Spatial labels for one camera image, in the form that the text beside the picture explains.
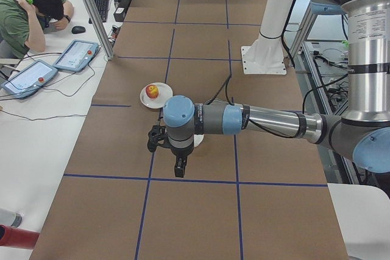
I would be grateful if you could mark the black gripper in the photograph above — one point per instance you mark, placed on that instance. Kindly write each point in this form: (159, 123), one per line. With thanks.
(180, 153)

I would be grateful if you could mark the red yellow apple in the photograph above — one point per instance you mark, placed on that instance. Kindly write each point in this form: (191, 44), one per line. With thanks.
(152, 91)

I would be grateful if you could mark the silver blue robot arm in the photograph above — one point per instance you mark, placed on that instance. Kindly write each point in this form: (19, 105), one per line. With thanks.
(360, 134)

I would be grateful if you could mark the white bowl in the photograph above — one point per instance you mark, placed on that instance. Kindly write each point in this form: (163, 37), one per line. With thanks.
(198, 139)

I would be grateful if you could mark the white plate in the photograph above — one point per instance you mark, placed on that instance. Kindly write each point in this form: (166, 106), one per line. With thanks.
(165, 92)

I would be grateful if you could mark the brown paper table cover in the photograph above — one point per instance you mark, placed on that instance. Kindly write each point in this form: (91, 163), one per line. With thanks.
(250, 196)

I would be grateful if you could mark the blue teach pendant far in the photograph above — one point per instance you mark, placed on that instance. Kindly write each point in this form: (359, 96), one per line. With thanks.
(76, 56)

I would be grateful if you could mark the blue teach pendant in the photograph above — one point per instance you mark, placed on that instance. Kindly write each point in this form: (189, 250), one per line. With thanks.
(76, 56)
(28, 81)

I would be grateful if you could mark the black box on table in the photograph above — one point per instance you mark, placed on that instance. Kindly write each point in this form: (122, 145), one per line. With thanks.
(119, 14)

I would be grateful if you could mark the black computer mouse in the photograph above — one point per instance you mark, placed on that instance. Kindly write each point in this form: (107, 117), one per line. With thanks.
(78, 29)

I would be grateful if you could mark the blue teach pendant near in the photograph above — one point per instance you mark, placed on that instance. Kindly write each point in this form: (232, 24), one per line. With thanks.
(28, 81)

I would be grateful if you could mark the red cylinder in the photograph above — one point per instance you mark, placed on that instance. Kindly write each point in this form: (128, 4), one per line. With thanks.
(18, 238)

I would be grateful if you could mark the black keyboard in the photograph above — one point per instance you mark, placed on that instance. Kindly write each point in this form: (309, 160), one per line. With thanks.
(103, 8)

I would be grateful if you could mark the person in green shirt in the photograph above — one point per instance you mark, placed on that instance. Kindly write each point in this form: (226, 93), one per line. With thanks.
(23, 25)

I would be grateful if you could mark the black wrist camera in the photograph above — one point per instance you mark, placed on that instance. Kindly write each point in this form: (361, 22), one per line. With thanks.
(157, 138)

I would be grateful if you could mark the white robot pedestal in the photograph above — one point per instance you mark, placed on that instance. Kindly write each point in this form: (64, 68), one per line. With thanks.
(265, 55)

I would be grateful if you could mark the aluminium frame post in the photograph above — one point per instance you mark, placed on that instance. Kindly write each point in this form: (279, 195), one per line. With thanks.
(99, 28)

